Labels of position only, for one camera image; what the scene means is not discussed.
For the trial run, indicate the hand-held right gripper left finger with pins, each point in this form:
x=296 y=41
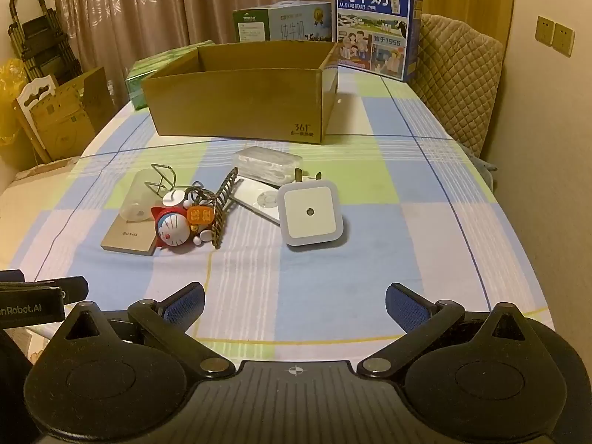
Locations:
x=186 y=306

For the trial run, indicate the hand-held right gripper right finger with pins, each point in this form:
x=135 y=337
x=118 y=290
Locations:
x=407 y=307

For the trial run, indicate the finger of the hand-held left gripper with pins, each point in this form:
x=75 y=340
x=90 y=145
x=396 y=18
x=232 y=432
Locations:
x=11 y=276
x=69 y=289

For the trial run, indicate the beige card box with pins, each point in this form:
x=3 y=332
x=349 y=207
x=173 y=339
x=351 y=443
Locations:
x=127 y=240

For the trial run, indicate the blue and red cat figure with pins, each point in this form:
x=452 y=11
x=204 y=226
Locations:
x=173 y=229

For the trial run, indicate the leopard print hair clip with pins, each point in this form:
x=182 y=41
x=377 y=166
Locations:
x=222 y=208

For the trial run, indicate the small jar with white cap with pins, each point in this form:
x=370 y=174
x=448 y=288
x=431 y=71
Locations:
x=173 y=197

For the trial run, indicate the translucent plastic cup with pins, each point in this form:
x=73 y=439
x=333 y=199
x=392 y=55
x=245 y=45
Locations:
x=136 y=194

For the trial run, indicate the white square night light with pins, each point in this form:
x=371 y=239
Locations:
x=310 y=212

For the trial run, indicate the clear box of floss picks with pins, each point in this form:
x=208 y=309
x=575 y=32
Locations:
x=266 y=162

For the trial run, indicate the brown cardboard box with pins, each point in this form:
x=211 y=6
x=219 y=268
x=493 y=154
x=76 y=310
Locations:
x=240 y=101

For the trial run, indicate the white remote control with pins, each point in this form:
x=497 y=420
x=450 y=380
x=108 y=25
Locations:
x=252 y=199

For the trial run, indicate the grey cloth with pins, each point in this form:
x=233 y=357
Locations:
x=481 y=159

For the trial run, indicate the yellow plastic bag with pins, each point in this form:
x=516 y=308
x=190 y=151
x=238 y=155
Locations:
x=11 y=101

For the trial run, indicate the open cardboard carton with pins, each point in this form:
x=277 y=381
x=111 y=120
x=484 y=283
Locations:
x=83 y=111

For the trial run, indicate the white cardboard cutout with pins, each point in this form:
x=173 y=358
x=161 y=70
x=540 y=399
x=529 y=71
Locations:
x=34 y=95

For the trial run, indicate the green tissue pack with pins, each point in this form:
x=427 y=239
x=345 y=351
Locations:
x=143 y=69

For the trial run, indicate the black folding cart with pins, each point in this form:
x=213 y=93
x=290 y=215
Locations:
x=44 y=41

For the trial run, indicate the quilted beige chair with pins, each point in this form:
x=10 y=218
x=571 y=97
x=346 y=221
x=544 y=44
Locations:
x=458 y=74

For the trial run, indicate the dark blue milk carton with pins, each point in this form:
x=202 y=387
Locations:
x=370 y=32

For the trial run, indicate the light blue milk carton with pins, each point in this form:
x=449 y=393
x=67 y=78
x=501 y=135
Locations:
x=286 y=23

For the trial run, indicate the gold wall socket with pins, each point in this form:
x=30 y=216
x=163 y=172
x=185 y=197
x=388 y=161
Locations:
x=545 y=30
x=564 y=39

